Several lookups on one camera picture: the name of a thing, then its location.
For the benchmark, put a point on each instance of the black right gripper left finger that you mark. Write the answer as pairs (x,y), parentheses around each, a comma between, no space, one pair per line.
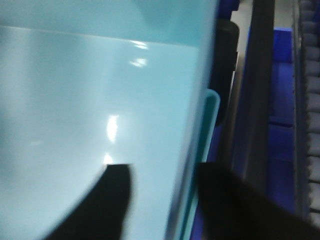
(101,214)

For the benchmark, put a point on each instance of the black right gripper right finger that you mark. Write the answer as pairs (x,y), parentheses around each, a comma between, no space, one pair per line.
(233,210)

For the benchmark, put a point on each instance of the light blue plastic bin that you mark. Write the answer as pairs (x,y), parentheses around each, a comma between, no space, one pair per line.
(85,84)

